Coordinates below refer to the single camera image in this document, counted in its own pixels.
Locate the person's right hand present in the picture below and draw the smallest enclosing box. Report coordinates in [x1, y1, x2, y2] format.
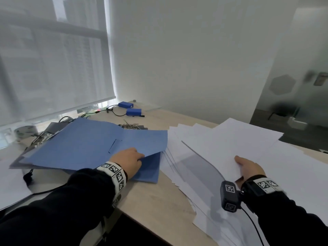
[234, 155, 266, 189]

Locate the person's left hand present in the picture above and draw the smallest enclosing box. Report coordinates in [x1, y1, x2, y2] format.
[109, 148, 145, 180]

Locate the blue folder with inner slot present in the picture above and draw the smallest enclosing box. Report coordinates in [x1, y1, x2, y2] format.
[24, 118, 168, 175]

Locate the pile of white paper sheets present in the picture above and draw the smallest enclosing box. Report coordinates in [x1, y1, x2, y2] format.
[160, 123, 328, 246]

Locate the person's right forearm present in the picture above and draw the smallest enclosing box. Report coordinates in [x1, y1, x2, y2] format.
[246, 189, 328, 246]

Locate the person's left forearm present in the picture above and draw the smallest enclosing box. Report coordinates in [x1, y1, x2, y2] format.
[0, 167, 121, 246]

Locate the white wristband with black markers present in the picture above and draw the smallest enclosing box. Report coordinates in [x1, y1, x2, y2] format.
[241, 175, 286, 203]
[97, 161, 128, 203]

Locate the white box behind glass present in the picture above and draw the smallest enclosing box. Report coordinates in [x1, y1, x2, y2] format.
[287, 116, 308, 131]

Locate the dark chair behind glass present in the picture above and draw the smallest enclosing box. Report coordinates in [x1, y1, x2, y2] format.
[268, 102, 299, 121]

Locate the gray hexagon sticker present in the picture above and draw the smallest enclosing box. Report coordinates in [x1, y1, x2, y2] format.
[269, 74, 297, 96]

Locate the silver round tin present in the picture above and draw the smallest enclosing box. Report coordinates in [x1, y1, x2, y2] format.
[14, 125, 39, 141]

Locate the white roller blind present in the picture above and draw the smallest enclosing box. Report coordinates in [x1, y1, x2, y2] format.
[0, 0, 116, 127]

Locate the frosted glass door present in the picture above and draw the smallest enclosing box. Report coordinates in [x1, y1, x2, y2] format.
[250, 0, 328, 151]

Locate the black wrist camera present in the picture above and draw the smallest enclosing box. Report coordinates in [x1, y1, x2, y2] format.
[220, 180, 243, 213]

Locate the black camera cable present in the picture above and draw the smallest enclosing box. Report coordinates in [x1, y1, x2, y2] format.
[241, 206, 265, 246]

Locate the black power cable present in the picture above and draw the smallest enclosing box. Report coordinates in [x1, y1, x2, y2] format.
[22, 168, 68, 196]

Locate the silver door handle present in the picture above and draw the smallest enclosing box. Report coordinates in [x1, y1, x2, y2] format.
[314, 72, 328, 86]

